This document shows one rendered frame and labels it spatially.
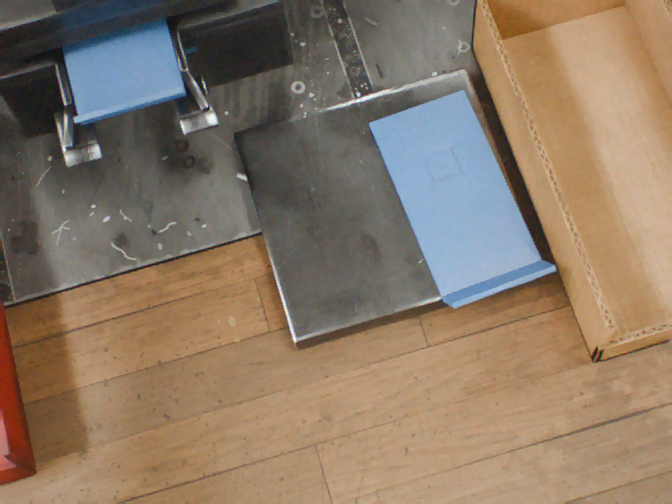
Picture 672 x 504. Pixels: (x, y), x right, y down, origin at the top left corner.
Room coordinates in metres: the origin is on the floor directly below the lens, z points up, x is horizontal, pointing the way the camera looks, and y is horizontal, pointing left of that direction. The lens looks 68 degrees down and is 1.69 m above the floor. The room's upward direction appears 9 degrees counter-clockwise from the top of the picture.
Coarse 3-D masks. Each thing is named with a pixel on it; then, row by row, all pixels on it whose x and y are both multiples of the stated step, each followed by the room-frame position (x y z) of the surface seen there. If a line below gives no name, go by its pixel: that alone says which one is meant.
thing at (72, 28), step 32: (0, 0) 0.46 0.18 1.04; (32, 0) 0.46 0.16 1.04; (64, 0) 0.44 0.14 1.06; (96, 0) 0.44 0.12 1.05; (128, 0) 0.45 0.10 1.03; (160, 0) 0.46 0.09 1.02; (192, 0) 0.46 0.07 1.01; (224, 0) 0.46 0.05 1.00; (0, 32) 0.44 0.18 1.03; (32, 32) 0.44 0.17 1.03; (64, 32) 0.45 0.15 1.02; (96, 32) 0.45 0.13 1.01
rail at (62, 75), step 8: (56, 48) 0.45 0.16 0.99; (56, 56) 0.45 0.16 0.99; (56, 64) 0.44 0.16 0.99; (64, 64) 0.44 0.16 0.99; (64, 72) 0.43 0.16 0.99; (64, 80) 0.43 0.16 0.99; (64, 88) 0.42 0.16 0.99; (64, 96) 0.42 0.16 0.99; (72, 96) 0.42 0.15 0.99; (64, 104) 0.41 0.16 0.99; (72, 104) 0.41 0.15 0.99
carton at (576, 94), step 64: (512, 0) 0.46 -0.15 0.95; (576, 0) 0.47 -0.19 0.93; (640, 0) 0.45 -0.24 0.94; (512, 64) 0.44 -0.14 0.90; (576, 64) 0.43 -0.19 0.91; (640, 64) 0.42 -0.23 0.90; (512, 128) 0.38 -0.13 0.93; (576, 128) 0.38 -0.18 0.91; (640, 128) 0.37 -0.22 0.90; (576, 192) 0.33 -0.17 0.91; (640, 192) 0.32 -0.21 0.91; (576, 256) 0.26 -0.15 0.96; (640, 256) 0.28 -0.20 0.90; (576, 320) 0.24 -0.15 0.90; (640, 320) 0.24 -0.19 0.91
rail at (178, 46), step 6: (168, 18) 0.46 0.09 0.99; (174, 18) 0.46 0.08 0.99; (168, 24) 0.46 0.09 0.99; (174, 24) 0.46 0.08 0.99; (174, 30) 0.45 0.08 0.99; (174, 36) 0.45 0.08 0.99; (174, 42) 0.44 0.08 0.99; (180, 42) 0.44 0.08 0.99; (174, 48) 0.44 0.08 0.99; (180, 48) 0.44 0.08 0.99; (180, 54) 0.43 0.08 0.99; (180, 60) 0.43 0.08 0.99; (186, 60) 0.43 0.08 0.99; (180, 66) 0.43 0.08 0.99; (186, 66) 0.43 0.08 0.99
